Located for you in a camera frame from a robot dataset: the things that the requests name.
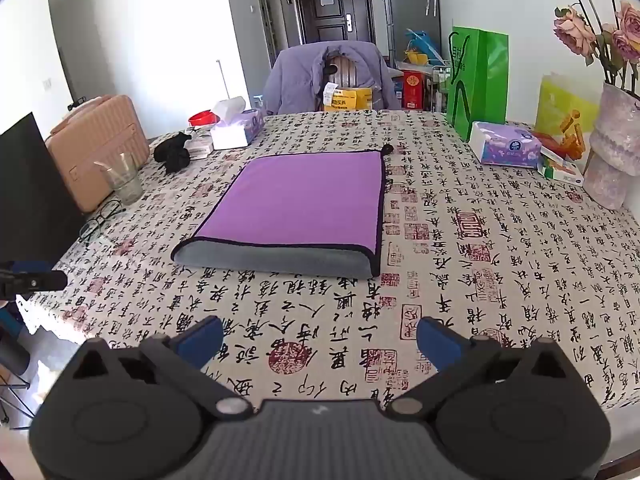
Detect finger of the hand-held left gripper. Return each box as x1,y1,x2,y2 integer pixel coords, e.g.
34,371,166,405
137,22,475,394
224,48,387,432
0,261,68,300

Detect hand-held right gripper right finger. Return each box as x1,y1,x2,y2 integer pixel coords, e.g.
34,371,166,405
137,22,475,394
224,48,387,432
388,317,567,422

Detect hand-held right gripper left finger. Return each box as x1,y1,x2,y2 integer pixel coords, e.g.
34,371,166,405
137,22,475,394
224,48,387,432
74,315,254,421

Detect purple grey towel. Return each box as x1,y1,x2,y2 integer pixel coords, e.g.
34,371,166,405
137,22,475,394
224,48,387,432
171,144,395,278

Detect black eyeglasses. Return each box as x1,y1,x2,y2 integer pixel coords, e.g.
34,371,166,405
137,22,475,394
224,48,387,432
80,200,126,247

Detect black monitor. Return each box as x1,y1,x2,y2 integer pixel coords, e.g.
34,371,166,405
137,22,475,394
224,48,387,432
0,112,87,273

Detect clear glass cup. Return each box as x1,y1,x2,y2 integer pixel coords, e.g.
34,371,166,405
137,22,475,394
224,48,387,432
94,152,145,206

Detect pink suitcase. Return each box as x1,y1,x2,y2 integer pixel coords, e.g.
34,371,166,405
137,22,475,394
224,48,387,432
45,94,151,213

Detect black cloth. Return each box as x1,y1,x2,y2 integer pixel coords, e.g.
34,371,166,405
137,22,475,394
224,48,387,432
153,131,192,172

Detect purple tissue pack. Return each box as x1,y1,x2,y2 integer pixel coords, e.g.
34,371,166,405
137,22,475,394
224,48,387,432
469,121,543,169

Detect green white small box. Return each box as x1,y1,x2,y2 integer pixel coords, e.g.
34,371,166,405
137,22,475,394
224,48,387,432
538,146,585,187

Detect purple tissue box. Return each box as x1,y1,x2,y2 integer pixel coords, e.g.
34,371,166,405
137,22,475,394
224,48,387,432
210,96,265,151

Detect red gift box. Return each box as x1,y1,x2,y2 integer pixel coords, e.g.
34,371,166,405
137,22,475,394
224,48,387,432
401,71,429,110

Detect yellow cardboard box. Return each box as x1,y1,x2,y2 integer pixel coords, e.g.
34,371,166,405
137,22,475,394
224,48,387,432
322,81,375,112

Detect pink flower vase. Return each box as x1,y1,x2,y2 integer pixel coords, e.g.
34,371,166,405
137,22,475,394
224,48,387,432
583,82,640,211

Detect yellow plastic bag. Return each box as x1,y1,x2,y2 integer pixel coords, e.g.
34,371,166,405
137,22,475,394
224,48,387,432
535,74,602,161

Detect green paper bag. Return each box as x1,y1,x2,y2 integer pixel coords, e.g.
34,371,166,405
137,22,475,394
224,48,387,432
446,26,509,142

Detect grey jacket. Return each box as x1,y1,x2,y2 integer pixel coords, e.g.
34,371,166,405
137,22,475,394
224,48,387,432
262,41,403,115

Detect wooden chair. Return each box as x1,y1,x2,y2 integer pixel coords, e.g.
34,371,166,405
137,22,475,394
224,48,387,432
320,55,373,111

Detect dried pink flowers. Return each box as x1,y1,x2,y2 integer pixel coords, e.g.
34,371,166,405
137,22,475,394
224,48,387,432
536,0,640,100

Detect dark brown door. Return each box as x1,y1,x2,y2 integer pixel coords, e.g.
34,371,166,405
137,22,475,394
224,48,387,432
290,0,377,46

